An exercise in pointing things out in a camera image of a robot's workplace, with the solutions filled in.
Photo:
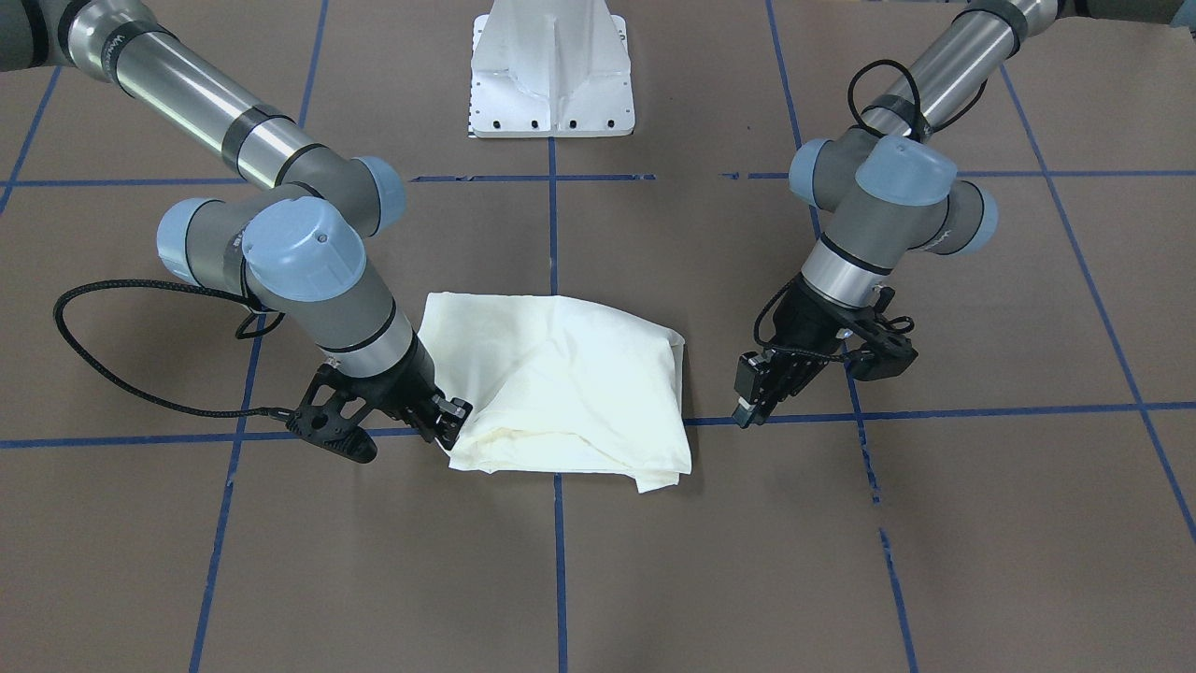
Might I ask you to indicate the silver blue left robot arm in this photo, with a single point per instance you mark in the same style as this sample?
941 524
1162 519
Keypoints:
889 192

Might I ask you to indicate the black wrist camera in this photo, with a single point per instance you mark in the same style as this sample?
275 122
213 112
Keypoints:
331 413
886 350

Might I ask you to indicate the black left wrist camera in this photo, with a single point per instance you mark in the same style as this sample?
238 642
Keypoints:
886 350

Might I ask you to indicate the cream white long-sleeve shirt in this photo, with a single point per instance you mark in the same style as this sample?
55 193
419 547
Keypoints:
560 385

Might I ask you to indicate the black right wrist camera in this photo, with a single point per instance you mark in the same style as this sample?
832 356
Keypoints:
331 413

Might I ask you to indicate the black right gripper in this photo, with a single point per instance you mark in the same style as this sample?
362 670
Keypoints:
400 386

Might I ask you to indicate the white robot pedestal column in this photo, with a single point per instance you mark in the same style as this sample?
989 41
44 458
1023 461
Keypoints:
550 69

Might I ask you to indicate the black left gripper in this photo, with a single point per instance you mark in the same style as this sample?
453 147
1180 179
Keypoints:
805 322

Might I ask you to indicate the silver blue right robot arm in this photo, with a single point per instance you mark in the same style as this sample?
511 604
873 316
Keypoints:
294 251

